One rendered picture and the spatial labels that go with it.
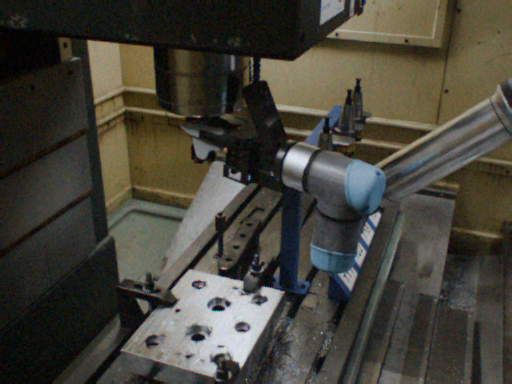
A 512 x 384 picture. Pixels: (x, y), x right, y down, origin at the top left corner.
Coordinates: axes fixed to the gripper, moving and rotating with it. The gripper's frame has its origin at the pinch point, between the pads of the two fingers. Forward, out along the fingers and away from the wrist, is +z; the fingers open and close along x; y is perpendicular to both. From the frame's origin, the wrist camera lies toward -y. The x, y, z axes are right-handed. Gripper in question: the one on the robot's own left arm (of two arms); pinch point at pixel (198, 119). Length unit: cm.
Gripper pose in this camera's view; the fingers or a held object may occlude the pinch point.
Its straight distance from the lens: 106.9
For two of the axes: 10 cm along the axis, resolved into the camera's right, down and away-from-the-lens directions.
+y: -0.7, 8.8, 4.7
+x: 5.8, -3.5, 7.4
